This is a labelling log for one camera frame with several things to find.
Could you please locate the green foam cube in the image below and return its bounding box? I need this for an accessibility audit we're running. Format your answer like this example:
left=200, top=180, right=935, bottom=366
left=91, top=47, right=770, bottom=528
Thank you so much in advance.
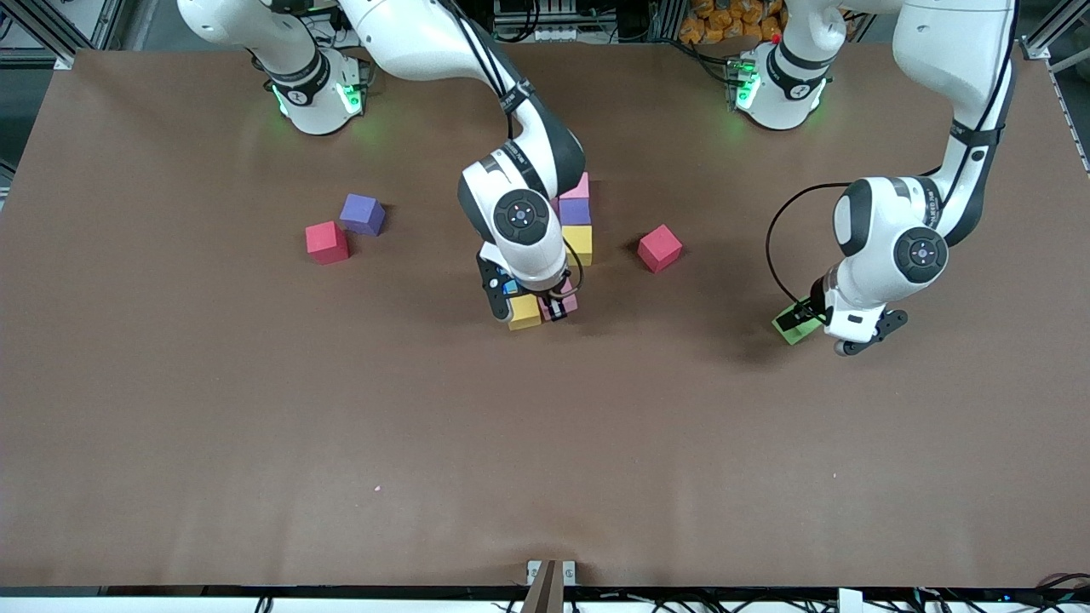
left=772, top=302, right=825, bottom=346

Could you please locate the magenta red foam cube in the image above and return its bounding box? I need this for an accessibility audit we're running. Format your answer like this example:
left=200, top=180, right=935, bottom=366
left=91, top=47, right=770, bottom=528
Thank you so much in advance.
left=637, top=224, right=684, bottom=274

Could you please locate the brown table cover sheet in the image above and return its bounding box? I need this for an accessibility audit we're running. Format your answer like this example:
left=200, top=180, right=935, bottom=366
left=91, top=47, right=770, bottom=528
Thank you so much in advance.
left=0, top=41, right=1090, bottom=590

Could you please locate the orange fruit net bag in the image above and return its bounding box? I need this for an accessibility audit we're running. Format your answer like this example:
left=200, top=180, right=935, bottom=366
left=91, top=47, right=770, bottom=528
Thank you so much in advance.
left=679, top=0, right=784, bottom=45

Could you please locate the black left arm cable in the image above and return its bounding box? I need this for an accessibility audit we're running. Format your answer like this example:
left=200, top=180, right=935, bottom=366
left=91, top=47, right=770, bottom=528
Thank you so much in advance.
left=765, top=183, right=852, bottom=312

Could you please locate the bracket with brown post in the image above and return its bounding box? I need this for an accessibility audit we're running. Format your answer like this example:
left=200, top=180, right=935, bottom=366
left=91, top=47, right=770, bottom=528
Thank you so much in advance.
left=526, top=559, right=577, bottom=613

